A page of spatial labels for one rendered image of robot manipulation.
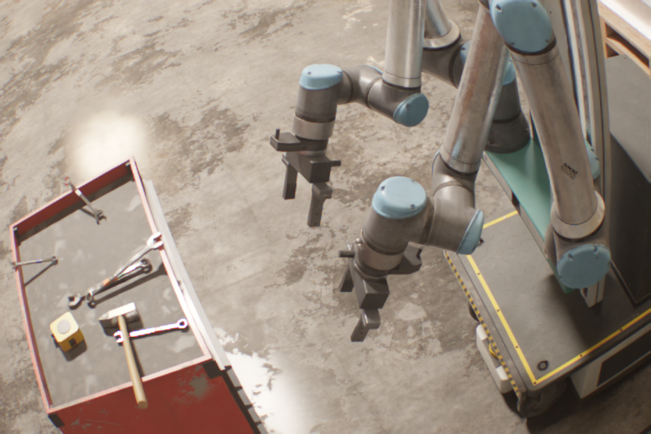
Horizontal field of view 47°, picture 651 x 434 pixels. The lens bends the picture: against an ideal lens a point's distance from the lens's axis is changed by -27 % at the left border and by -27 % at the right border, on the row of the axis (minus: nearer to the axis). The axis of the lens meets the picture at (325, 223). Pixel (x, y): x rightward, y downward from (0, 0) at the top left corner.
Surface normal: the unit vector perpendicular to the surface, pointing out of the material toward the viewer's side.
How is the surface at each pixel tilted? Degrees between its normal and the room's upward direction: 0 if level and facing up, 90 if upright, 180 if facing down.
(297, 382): 0
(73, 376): 0
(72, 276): 0
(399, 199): 19
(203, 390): 90
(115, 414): 90
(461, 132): 79
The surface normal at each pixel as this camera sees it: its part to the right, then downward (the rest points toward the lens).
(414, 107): 0.65, 0.49
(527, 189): -0.18, -0.71
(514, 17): -0.15, 0.61
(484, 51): -0.52, 0.54
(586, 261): -0.07, 0.76
